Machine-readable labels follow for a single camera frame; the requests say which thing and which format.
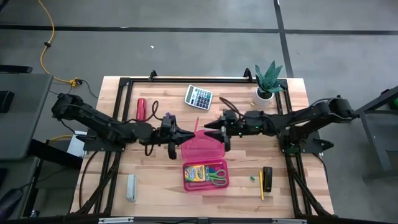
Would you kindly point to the black desk beam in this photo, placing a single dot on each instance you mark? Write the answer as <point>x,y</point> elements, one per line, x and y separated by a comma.
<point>56,154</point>

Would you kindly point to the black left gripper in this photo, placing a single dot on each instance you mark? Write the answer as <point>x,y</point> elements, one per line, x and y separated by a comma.
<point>169,133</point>

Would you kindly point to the green plant in white pot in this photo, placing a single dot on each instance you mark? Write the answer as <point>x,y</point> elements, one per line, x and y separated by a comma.
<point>267,82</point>

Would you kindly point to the black bottom rail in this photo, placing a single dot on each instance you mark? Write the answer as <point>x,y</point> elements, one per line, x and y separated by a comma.
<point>174,221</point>

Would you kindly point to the pink transparent pencil case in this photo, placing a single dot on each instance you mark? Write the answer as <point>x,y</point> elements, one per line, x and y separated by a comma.
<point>202,149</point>

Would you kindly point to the grey metal cart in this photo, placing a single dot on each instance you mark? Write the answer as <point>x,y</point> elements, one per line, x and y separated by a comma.
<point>377,146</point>

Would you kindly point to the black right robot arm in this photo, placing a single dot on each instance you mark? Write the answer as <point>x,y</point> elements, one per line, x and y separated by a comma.
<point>311,116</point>

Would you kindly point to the black aluminium table frame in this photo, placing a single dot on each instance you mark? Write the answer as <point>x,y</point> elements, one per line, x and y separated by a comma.
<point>202,80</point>

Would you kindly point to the yellow green crayon box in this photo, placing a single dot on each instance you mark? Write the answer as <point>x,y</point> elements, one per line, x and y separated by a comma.
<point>195,173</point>

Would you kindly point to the black bar beside desk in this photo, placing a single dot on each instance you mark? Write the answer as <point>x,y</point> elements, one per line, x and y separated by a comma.
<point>15,69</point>

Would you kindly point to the grey desk calculator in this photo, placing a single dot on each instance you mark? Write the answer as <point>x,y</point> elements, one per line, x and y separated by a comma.
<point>199,97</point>

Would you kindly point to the red marker tube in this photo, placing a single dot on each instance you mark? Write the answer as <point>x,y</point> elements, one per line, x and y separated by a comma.
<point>141,109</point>

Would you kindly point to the black device on desk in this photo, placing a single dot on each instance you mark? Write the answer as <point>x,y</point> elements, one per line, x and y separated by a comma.
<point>5,101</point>

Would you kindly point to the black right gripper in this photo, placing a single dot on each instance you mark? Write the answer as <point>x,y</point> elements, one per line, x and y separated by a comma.
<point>248,124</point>

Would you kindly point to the grey desk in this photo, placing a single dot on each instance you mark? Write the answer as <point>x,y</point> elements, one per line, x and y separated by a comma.
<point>25,124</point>

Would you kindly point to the pink pen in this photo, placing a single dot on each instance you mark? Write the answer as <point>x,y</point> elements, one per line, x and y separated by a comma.
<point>196,124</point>

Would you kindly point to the yellow pencil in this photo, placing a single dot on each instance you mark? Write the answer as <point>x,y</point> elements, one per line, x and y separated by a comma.
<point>261,186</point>

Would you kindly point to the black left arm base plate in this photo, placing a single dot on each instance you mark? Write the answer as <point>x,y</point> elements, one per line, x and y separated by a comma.
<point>96,145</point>

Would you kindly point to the black desk caster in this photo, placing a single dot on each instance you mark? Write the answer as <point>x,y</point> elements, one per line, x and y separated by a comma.
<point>33,214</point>

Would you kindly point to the white power box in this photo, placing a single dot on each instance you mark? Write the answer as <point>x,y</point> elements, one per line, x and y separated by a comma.
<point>75,146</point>

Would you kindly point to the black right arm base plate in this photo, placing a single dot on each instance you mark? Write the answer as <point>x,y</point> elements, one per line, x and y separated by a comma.
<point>311,147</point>

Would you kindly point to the small green sharpener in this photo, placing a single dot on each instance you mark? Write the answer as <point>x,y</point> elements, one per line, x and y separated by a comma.
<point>252,178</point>

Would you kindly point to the silver rail bracket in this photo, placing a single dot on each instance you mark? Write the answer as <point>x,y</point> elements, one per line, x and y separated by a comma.
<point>115,220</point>
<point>289,221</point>

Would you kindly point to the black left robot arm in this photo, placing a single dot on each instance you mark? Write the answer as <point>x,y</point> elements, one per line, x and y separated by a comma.
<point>102,123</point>

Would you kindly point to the black stapler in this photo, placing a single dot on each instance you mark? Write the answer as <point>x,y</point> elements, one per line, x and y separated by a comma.
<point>267,179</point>

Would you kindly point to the grey rail clamp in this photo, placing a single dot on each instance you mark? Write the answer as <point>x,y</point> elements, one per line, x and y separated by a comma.
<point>203,221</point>

